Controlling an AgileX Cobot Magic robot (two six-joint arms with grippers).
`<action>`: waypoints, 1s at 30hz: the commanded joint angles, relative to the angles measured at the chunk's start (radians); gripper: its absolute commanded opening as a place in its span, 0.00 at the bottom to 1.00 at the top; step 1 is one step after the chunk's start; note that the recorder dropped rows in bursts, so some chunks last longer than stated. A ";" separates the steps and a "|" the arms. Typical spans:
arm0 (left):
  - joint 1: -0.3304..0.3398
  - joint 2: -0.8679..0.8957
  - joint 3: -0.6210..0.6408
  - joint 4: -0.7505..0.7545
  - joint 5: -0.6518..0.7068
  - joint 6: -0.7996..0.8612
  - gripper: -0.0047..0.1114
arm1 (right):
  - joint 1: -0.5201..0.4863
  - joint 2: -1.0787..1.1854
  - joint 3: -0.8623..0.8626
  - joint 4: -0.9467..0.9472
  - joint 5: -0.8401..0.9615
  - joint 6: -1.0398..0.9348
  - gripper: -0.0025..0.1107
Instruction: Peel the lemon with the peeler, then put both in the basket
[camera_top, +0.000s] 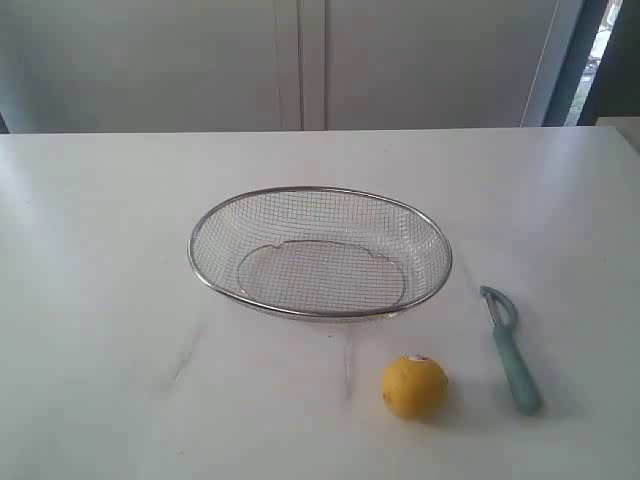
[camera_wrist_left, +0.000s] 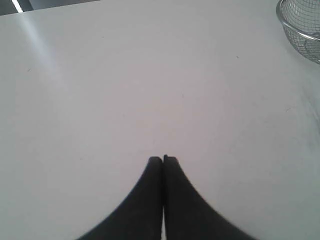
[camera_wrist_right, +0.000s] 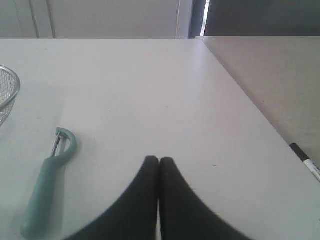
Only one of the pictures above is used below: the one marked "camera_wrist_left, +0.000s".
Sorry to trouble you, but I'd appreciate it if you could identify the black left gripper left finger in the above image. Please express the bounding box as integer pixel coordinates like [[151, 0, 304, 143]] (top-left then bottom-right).
[[80, 156, 163, 240]]

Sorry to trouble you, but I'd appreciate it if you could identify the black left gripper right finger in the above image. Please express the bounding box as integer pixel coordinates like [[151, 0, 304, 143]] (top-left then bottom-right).
[[163, 155, 253, 240]]

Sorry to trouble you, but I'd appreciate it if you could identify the steel wire mesh basket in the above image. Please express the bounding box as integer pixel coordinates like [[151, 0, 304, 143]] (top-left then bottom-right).
[[276, 0, 320, 64]]

